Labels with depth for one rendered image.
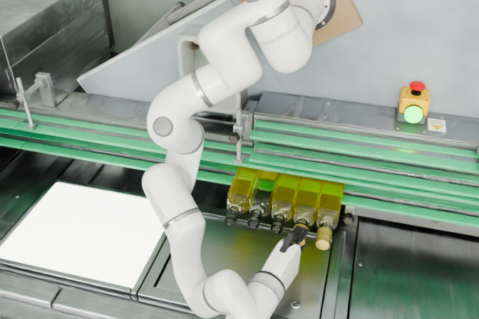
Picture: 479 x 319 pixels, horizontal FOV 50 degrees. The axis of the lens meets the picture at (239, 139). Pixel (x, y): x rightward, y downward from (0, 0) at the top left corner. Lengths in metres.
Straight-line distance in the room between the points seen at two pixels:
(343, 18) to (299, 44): 0.31
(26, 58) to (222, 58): 1.02
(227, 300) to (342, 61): 0.71
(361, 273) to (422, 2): 0.70
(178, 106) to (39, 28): 1.01
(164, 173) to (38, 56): 1.02
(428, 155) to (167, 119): 0.65
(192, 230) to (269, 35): 0.42
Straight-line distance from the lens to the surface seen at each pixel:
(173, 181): 1.07
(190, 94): 1.06
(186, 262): 1.11
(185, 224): 1.04
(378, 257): 1.46
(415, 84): 1.38
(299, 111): 1.39
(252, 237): 1.41
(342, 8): 1.32
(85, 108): 1.65
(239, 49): 1.04
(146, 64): 1.58
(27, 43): 1.93
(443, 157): 1.34
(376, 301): 1.36
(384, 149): 1.32
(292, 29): 1.04
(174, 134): 1.05
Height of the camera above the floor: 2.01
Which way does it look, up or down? 52 degrees down
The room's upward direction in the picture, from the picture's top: 155 degrees counter-clockwise
